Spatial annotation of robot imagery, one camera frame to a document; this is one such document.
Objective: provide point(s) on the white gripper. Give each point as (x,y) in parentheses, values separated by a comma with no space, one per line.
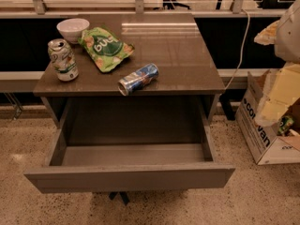
(289,37)

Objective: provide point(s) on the blue silver redbull can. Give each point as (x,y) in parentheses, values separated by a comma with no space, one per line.
(138,79)

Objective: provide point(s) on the green can in box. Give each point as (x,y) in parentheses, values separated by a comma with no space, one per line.
(285,124)

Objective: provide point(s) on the open grey top drawer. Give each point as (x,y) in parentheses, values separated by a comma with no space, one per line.
(110,144)

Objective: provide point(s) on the green white soda can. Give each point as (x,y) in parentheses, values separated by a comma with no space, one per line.
(62,60)

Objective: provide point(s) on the cardboard box with lettering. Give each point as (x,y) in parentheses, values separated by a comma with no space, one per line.
(264,143)

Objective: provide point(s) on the green chip bag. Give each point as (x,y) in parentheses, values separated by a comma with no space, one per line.
(105,48)

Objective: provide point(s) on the grey cabinet table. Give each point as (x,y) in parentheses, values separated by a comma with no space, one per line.
(172,42)

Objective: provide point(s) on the white ceramic bowl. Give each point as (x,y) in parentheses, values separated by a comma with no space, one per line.
(71,29)

